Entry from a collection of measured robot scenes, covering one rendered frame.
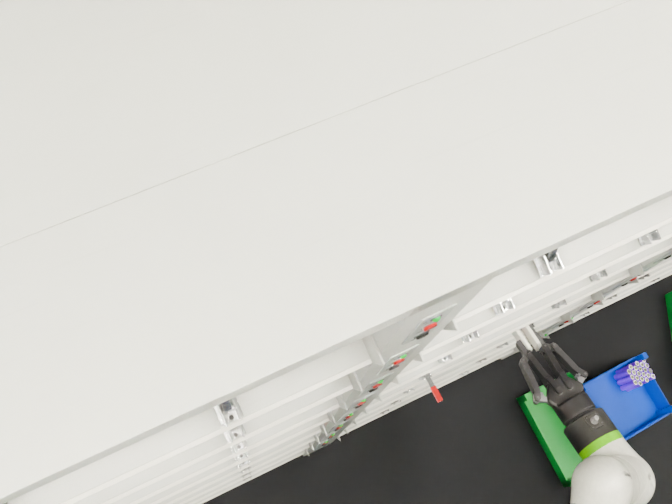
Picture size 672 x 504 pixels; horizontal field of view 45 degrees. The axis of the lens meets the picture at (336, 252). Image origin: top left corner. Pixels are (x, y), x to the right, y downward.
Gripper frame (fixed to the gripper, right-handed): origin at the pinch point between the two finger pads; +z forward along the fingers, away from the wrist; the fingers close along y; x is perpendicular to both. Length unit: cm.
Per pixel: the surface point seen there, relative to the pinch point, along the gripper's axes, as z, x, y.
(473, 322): -11, -50, 27
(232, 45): 6, -102, 51
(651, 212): -15, -70, 5
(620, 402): -5, 84, -50
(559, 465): -12, 85, -22
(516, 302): -11, -50, 19
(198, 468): -6, -30, 72
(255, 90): 0, -100, 51
